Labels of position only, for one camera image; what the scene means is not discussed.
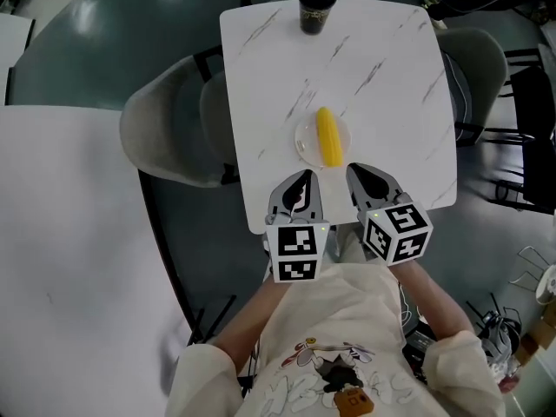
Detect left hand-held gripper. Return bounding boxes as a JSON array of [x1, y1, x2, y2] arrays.
[[261, 169, 330, 284]]

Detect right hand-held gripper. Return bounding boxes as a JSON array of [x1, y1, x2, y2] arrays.
[[346, 162, 434, 268]]

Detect small white ceramic plate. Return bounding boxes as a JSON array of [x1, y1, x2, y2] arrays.
[[294, 113, 354, 169]]

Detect yellow corn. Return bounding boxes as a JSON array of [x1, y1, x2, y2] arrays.
[[315, 106, 346, 169]]

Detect person's left forearm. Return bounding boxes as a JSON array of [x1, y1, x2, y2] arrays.
[[211, 275, 290, 380]]

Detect person's right forearm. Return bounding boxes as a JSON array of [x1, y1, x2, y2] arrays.
[[396, 258, 475, 343]]

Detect light trousers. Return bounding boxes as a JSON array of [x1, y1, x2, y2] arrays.
[[332, 223, 371, 269]]

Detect cream printed sweatshirt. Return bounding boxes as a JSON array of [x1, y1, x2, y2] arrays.
[[167, 262, 508, 417]]

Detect white marble table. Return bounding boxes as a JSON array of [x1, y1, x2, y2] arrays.
[[219, 0, 459, 235]]

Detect black box device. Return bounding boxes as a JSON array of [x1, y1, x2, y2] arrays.
[[401, 317, 438, 384]]

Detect black cup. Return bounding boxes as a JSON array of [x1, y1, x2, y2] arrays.
[[297, 0, 339, 36]]

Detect cardboard box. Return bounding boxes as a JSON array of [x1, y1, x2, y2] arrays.
[[514, 314, 556, 365]]

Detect large white table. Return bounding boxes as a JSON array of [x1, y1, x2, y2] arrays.
[[0, 104, 197, 417]]

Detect small white table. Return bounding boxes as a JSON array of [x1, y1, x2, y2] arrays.
[[0, 13, 37, 106]]

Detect white wire stand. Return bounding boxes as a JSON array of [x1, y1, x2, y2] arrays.
[[508, 245, 552, 285]]

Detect gray headset with cables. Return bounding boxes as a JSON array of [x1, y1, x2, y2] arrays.
[[467, 292, 523, 367]]

